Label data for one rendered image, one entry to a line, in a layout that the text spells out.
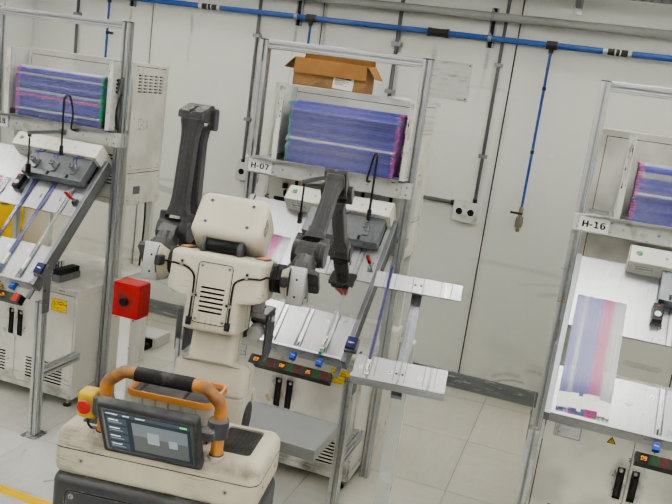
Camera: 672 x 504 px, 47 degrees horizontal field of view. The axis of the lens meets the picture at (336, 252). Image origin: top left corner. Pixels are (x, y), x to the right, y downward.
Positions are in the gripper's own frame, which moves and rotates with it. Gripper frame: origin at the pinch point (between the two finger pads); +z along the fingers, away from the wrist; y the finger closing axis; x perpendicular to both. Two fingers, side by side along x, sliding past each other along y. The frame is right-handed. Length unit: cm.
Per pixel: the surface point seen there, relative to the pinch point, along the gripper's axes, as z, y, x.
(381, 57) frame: -58, 7, -82
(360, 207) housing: -11.1, 5.2, -38.9
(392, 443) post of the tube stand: 34, -31, 41
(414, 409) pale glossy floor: 149, -14, -46
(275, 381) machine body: 46, 29, 20
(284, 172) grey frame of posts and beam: -17, 43, -47
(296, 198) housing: -11, 34, -38
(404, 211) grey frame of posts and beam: -7.5, -12.6, -44.7
